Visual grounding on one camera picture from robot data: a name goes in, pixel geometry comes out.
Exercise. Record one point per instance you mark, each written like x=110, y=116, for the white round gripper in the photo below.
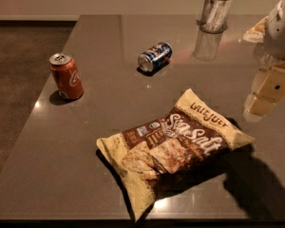
x=280, y=35

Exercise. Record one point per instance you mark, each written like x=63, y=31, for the brown sea salt chip bag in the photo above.
x=191, y=135

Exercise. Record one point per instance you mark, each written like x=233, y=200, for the blue pepsi can lying down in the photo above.
x=155, y=57

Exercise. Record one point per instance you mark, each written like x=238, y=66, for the red coca-cola can upright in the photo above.
x=66, y=76

